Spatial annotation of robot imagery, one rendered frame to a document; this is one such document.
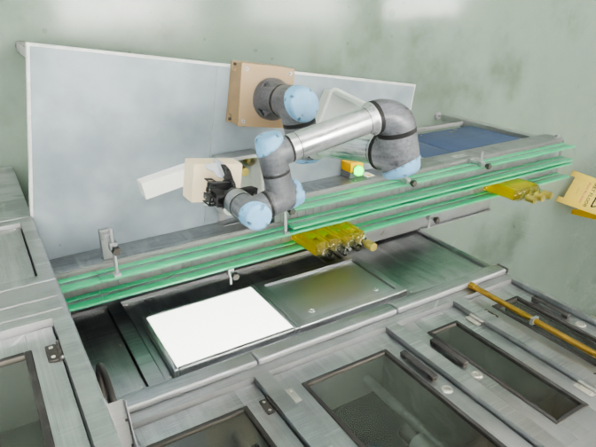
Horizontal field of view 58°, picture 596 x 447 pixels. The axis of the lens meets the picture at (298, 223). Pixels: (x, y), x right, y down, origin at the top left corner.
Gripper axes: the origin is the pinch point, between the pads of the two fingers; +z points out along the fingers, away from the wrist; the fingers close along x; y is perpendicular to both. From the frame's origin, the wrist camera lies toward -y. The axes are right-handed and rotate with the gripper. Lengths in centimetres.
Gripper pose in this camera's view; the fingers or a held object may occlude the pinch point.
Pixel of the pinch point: (215, 181)
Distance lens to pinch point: 170.9
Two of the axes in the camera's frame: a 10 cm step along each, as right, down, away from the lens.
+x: -1.3, 9.4, 3.2
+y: -8.5, 0.6, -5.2
